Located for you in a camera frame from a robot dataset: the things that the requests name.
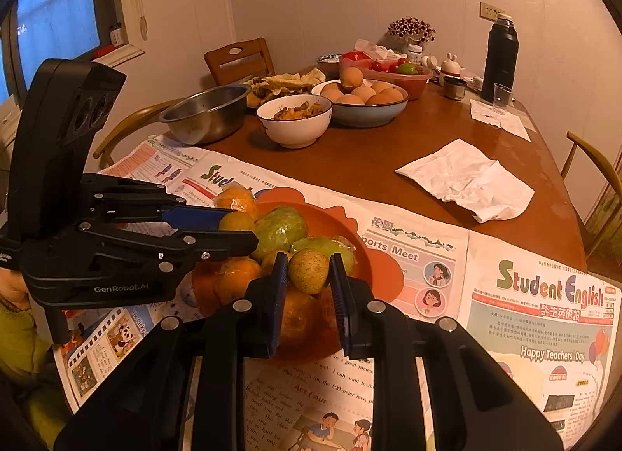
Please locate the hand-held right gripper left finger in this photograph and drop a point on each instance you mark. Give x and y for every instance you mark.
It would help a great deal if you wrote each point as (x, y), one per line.
(277, 305)

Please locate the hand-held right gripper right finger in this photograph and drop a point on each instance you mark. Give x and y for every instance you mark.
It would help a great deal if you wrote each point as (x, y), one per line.
(340, 305)

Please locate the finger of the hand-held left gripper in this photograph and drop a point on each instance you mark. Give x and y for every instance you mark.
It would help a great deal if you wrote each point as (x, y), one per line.
(194, 217)
(223, 243)

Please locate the plastic-wrapped orange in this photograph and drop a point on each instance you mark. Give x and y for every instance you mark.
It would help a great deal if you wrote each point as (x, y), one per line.
(235, 200)
(238, 281)
(299, 320)

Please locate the orange scalloped plate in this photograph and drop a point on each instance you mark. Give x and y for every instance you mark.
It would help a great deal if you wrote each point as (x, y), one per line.
(362, 261)

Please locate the plastic-wrapped green mango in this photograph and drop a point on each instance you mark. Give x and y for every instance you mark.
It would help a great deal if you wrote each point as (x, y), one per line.
(335, 251)
(282, 232)

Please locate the person's left hand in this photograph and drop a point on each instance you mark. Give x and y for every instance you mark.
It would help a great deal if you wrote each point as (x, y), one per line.
(12, 290)

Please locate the wooden chair with curved armrest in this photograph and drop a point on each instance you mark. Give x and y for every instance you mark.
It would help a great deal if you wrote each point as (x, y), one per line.
(583, 149)
(131, 123)

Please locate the stainless steel bowl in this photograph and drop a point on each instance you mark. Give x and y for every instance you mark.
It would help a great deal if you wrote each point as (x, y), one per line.
(204, 115)

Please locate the newspaper with cartoon children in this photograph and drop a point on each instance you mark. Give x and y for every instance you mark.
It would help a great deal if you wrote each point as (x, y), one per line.
(291, 407)

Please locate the small red object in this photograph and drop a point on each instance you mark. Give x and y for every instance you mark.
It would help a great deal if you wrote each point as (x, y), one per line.
(103, 51)

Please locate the small white box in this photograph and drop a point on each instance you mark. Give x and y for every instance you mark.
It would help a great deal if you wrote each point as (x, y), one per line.
(116, 35)

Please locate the white ceramic bowl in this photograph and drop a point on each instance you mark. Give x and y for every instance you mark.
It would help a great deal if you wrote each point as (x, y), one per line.
(294, 132)

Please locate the window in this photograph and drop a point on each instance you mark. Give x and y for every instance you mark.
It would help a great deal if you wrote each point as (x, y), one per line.
(53, 8)

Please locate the wooden chair back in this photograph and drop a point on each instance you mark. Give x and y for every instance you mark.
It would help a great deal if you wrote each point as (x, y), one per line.
(238, 62)

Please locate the plate of fried food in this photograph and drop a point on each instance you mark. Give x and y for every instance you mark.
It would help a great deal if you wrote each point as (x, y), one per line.
(286, 81)

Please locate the crumpled white paper napkin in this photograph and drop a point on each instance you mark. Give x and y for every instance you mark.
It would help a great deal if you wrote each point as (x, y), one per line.
(461, 179)

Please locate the blue enamel bowl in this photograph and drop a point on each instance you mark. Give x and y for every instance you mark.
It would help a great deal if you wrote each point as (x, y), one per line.
(369, 115)

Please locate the newspaper with balloon picture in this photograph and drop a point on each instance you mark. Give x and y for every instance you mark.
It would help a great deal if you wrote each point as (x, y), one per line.
(534, 329)

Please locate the small blue-rimmed bowl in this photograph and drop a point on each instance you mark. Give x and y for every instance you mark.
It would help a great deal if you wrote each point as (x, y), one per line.
(328, 62)

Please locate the pile of brown eggs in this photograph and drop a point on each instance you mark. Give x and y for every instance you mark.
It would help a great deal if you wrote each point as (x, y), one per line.
(350, 77)

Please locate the red packet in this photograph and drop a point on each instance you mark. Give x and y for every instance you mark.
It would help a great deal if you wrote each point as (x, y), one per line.
(354, 62)

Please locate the reddish plastic basin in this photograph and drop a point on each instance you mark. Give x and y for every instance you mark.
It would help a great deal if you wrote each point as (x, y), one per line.
(418, 86)

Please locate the small steel cup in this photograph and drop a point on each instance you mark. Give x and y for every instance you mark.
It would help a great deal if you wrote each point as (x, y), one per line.
(455, 89)

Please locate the green round fruit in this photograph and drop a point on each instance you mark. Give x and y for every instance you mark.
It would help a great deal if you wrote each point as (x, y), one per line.
(407, 69)

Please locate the white plastic bag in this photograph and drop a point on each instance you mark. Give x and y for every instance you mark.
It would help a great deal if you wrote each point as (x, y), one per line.
(376, 48)

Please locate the flat white paper napkin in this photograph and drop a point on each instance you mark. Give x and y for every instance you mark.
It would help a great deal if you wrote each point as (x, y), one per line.
(510, 123)

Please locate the small white cup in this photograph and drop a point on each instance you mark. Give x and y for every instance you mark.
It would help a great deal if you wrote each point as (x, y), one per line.
(429, 63)

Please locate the white medicine bottle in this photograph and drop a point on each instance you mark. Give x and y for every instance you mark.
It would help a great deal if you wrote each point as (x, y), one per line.
(414, 55)

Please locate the clear plastic cup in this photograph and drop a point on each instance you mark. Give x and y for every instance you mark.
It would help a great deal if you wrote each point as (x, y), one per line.
(503, 98)

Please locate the white bunny figurine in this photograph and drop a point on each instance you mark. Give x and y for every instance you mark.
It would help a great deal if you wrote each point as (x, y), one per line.
(450, 64)

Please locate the dried flower bouquet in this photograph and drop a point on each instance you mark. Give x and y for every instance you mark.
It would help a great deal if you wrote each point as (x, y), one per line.
(410, 28)

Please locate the black thermos flask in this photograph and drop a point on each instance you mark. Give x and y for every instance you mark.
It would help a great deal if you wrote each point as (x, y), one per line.
(500, 57)

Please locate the white wall hook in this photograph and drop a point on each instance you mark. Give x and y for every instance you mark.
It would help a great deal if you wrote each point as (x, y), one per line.
(143, 28)

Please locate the wall socket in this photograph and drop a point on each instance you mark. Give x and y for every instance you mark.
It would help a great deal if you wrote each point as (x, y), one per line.
(492, 10)

